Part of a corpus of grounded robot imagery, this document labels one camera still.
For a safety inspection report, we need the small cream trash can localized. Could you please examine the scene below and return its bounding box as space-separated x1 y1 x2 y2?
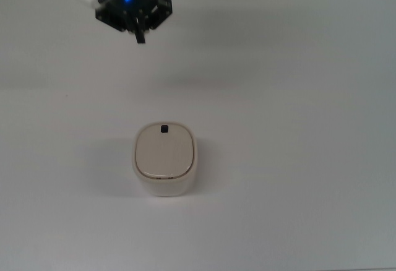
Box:
132 122 199 198

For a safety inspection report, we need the cream trash can lid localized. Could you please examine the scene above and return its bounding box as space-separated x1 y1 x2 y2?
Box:
135 123 197 180

